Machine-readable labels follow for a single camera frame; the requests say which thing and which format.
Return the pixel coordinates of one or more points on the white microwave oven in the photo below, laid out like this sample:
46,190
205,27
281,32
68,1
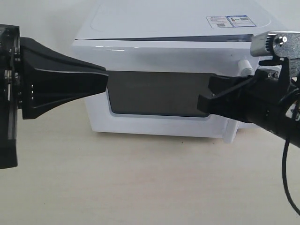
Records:
169,23

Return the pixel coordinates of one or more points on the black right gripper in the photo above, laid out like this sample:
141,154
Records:
263,99

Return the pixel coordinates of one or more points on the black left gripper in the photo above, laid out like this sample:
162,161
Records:
9,93

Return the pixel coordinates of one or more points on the white microwave door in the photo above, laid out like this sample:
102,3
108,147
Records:
153,85

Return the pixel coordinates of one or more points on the blue white label sticker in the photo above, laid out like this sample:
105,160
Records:
230,21

